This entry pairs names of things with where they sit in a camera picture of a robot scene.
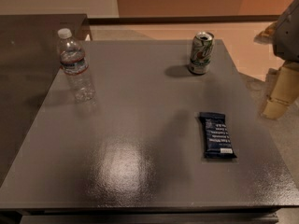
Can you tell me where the green white soda can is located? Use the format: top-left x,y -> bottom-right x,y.
188,32 -> 214,75

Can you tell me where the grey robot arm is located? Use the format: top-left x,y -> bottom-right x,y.
262,0 -> 299,119

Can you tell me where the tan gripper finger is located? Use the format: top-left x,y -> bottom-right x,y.
262,61 -> 299,119

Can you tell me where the dark blue rxbar wrapper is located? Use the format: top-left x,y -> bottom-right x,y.
199,112 -> 236,159

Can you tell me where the clear plastic water bottle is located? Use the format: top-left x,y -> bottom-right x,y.
57,28 -> 95,103

